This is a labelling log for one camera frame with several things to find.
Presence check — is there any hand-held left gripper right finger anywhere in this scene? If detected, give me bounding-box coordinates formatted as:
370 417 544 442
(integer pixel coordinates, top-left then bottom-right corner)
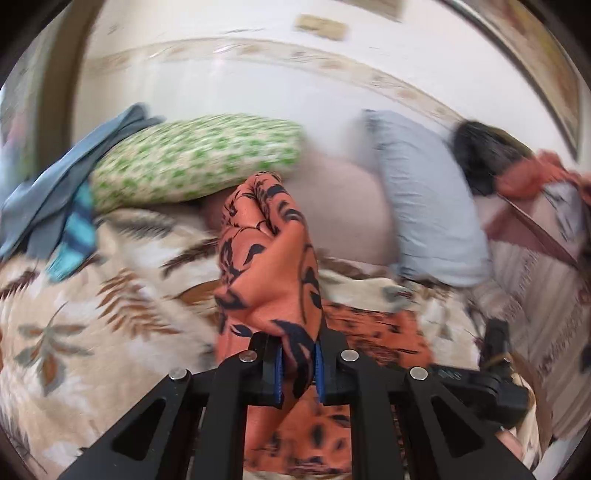
315 329 539 480

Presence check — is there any striped floral cushion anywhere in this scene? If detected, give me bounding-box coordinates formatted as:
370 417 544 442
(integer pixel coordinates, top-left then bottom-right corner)
466 240 591 439

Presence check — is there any beige light switch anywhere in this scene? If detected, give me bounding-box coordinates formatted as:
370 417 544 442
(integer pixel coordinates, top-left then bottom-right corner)
295 14 324 34
321 18 349 41

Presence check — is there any wall plaque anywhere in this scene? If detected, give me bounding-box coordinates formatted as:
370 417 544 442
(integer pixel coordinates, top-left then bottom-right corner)
369 0 404 21

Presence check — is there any framed painting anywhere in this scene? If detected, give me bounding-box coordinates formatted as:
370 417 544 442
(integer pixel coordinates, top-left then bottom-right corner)
443 0 583 160

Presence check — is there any pink maroon patchwork cloth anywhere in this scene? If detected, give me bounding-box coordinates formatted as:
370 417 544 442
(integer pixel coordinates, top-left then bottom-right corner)
475 194 583 268

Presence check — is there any plain orange cloth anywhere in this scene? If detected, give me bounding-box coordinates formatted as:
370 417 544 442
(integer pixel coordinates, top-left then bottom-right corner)
496 150 587 199

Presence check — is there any orange black floral blouse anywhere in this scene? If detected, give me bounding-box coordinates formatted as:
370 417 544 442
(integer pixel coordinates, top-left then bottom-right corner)
215 172 435 476

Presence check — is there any green checkered pillow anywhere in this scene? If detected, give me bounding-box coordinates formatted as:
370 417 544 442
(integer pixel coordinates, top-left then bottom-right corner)
90 115 305 215

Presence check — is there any dark wooden door frame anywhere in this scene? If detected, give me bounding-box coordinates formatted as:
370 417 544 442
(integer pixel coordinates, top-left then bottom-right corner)
0 0 112 185

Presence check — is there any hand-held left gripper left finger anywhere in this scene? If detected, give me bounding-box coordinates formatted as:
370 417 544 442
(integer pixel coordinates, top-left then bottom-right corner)
59 331 283 480

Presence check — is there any white pale-blue cloth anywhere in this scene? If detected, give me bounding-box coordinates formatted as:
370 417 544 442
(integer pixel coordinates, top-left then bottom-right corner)
542 182 585 241

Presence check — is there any mauve bolster cushion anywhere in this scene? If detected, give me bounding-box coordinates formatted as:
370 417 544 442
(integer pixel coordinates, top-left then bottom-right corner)
201 150 402 266

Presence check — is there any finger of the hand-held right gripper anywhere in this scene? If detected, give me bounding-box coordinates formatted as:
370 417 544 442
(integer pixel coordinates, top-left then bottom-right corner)
480 318 511 370

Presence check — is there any blue cloth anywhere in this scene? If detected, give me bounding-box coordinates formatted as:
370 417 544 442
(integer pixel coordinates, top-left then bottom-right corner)
0 104 167 259

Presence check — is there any grey-blue pillow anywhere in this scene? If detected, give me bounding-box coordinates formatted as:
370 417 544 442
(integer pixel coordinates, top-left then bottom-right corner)
362 110 492 288

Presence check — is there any teal navy striped cloth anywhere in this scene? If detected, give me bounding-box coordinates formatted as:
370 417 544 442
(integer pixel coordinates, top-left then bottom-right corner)
46 182 100 283

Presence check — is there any cream leaf-print blanket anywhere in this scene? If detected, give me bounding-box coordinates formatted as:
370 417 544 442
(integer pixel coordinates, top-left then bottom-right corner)
0 208 546 480

